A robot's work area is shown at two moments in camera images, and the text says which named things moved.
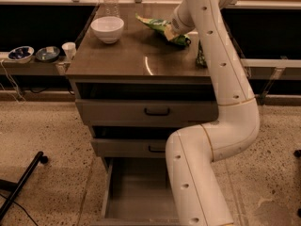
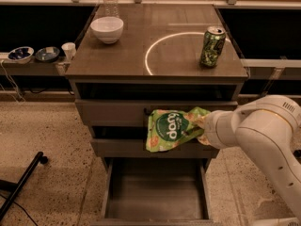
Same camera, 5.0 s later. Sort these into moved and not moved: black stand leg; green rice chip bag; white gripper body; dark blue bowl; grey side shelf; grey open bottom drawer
Moved: green rice chip bag; white gripper body
Not moved: dark blue bowl; black stand leg; grey open bottom drawer; grey side shelf
